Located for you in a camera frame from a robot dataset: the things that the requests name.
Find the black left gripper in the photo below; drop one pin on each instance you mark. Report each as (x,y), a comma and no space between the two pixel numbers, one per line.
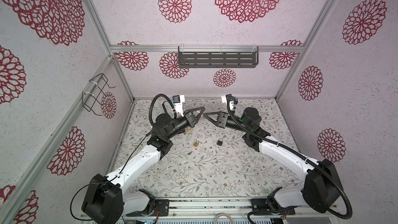
(189,116)

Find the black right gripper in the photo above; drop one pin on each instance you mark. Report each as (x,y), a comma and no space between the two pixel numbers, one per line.
(222,121)

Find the black padlock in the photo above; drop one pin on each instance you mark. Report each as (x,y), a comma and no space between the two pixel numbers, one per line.
(219,142)

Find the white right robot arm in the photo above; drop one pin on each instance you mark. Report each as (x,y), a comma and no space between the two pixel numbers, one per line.
(322,190)

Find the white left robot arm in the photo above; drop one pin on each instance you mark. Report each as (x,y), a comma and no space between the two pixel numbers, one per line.
(107,198)

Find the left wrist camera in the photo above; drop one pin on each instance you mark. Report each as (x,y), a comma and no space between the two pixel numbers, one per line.
(178,101)

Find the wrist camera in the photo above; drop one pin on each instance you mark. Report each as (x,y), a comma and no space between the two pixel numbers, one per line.
(178,101)
(230,101)

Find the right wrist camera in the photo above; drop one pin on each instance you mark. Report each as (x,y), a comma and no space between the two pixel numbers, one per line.
(230,101)

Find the dark grey wall shelf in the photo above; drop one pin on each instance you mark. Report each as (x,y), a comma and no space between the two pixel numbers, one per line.
(220,59)

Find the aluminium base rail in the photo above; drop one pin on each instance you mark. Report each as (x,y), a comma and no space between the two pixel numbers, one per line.
(221,210)

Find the black wire wall basket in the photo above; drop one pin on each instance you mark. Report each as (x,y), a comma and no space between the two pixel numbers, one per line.
(100,101)

